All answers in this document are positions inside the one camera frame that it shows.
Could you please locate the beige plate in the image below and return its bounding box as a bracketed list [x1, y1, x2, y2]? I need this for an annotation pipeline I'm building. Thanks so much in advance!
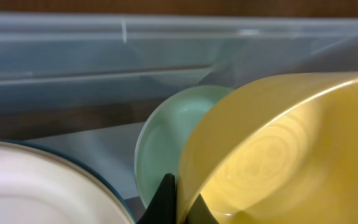
[0, 141, 135, 223]

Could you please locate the yellow bowl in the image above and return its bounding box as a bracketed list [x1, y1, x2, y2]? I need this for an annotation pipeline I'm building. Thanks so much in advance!
[177, 72, 358, 223]

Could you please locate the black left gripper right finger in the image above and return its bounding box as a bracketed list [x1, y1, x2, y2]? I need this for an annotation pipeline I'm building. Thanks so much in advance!
[186, 194, 218, 224]

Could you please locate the blue plate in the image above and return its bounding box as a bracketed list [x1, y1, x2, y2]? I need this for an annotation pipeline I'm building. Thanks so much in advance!
[0, 138, 136, 222]

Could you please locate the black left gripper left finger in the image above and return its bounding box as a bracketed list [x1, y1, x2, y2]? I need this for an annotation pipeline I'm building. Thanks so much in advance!
[137, 173, 177, 224]

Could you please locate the green bowl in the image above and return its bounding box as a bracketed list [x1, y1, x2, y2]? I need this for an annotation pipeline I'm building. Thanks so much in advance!
[134, 85, 234, 207]

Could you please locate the clear plastic storage bin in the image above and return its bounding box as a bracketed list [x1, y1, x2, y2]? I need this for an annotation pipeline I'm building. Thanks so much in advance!
[0, 13, 358, 223]

